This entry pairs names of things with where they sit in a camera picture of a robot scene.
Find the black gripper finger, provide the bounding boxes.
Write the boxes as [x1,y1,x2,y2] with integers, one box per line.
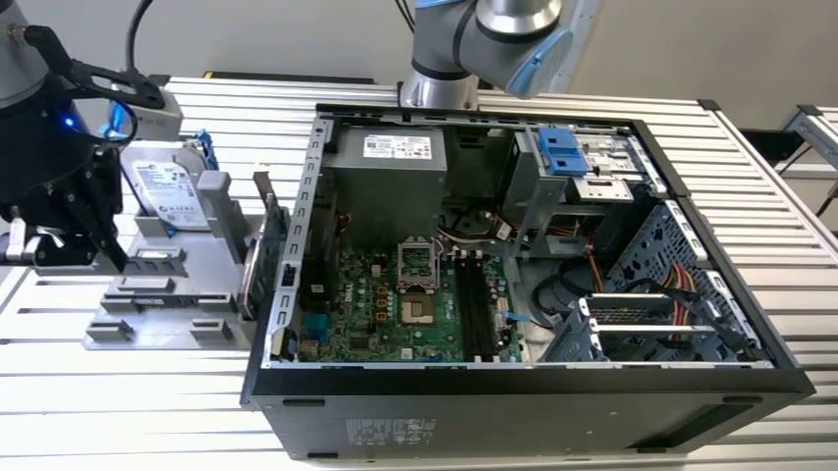
[62,149,131,275]

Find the black RAM slot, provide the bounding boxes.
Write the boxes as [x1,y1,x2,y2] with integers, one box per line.
[454,252,486,363]
[469,252,501,363]

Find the hard disk in blue carrier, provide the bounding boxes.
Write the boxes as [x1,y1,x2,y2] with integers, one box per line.
[117,128,223,237]

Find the grey parts rack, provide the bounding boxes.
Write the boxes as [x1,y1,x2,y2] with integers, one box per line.
[82,169,277,350]

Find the graphics card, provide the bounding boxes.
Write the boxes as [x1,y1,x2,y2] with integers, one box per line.
[237,169,294,318]

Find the grey power supply unit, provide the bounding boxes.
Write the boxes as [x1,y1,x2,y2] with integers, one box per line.
[320,125,452,246]

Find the metal socket cover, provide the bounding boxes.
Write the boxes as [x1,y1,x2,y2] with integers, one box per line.
[397,235,440,293]

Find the green motherboard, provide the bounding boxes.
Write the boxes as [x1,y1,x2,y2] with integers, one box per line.
[294,244,525,364]

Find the CPU socket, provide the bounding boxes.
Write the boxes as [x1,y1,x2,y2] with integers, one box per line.
[400,292,440,326]

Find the thin metal locking lever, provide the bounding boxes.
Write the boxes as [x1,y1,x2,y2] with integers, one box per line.
[432,243,454,291]

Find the black round speaker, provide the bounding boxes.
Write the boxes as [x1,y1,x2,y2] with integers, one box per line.
[452,209,504,237]

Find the blue drive latch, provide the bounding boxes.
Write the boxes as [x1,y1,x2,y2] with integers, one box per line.
[533,126,590,177]

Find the metal disk bay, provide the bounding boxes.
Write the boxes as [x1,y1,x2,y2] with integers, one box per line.
[542,288,729,364]

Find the black PC case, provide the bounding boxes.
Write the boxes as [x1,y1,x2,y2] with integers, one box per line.
[239,100,817,462]

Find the silver optical drive cage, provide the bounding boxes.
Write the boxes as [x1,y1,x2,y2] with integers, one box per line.
[504,125,661,256]

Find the metal slat side table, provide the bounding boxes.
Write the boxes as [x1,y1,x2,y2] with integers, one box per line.
[776,103,838,181]

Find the black camera cable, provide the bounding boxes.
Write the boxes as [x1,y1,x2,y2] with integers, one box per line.
[122,0,158,76]
[392,0,422,36]

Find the power supply wire bundle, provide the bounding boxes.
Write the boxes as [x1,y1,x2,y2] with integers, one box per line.
[437,226,508,247]

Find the coiled black cable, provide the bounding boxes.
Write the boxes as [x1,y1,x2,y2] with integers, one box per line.
[530,267,589,329]

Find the orange wire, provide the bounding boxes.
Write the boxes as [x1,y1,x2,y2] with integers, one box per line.
[585,243,608,298]

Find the yellow red orange wires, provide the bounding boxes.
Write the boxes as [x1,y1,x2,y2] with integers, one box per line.
[658,264,700,330]

